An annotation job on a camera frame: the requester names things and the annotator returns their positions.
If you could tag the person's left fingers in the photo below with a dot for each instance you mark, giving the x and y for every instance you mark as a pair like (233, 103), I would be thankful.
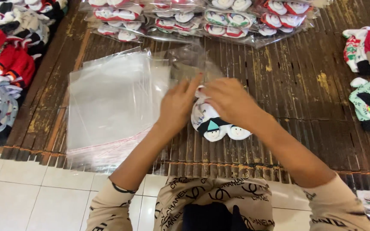
(194, 86)

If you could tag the person's right hand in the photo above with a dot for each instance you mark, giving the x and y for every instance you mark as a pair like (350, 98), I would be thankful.
(234, 102)

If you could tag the red and white socks pile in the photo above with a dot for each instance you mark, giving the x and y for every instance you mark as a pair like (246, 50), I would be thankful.
(369, 48)

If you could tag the white doll face socks pair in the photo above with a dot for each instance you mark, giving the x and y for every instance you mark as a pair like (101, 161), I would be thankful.
(211, 130)

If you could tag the brown bamboo mat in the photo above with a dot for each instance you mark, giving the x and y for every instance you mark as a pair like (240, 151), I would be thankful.
(300, 96)

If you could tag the person's right fingers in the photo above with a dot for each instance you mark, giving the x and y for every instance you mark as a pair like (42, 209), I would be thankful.
(215, 91)

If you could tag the stack of clear plastic bags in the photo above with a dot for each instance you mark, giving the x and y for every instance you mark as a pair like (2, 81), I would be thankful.
(114, 102)

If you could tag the beige printed shirt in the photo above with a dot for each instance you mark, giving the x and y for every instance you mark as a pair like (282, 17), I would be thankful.
(217, 195)

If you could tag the heap of assorted socks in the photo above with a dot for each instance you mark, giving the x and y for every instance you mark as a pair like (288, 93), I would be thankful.
(8, 61)

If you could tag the stack of packaged doll socks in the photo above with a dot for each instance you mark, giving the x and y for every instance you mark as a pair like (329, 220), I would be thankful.
(204, 19)

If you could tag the clear plastic bag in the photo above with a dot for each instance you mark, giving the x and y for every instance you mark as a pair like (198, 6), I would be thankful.
(188, 61)

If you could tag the person's left hand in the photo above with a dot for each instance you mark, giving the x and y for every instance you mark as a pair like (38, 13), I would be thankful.
(175, 107)

